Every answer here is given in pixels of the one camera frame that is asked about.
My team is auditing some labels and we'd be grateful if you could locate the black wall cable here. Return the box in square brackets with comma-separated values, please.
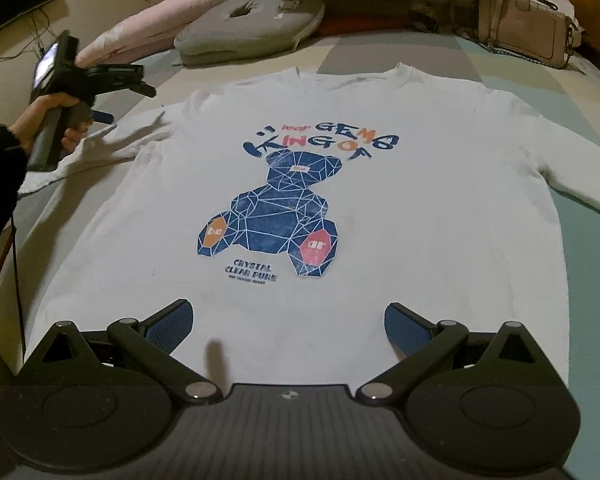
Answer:
[0, 7, 48, 62]

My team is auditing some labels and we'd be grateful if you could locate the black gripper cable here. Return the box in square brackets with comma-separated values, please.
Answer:
[7, 207, 28, 361]

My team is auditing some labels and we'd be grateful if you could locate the orange cloth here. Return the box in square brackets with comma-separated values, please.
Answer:
[322, 15, 416, 37]

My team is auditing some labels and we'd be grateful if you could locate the dark grey folded blanket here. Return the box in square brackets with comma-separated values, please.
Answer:
[320, 0, 461, 31]

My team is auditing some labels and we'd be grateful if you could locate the grey donut pillow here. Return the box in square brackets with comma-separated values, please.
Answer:
[174, 0, 326, 68]

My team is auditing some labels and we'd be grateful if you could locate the pink leather handbag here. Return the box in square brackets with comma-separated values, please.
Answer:
[447, 0, 581, 70]

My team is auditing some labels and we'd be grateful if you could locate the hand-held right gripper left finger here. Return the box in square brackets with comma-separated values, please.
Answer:
[34, 299, 218, 404]

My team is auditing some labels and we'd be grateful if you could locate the white bear print sweatshirt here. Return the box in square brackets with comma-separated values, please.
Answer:
[17, 62, 600, 401]

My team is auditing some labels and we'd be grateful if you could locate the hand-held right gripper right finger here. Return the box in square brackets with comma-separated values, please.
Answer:
[356, 302, 549, 405]

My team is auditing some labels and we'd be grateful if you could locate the pink floral pillow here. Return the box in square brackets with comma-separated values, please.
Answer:
[75, 0, 588, 68]

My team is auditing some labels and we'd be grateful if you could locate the person's left hand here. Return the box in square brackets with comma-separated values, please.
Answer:
[11, 93, 93, 159]

